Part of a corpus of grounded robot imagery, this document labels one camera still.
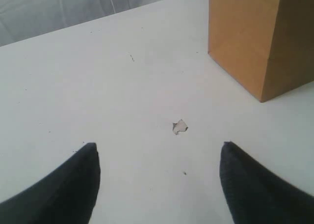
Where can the white curtain backdrop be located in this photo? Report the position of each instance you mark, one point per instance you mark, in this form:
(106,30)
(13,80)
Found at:
(23,19)

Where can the brown paper bag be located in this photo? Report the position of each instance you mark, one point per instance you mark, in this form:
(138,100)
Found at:
(265,45)

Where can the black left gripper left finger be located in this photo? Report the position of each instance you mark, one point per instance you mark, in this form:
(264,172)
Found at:
(65,196)

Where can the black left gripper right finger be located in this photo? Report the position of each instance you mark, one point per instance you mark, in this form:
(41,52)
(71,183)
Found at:
(255,195)

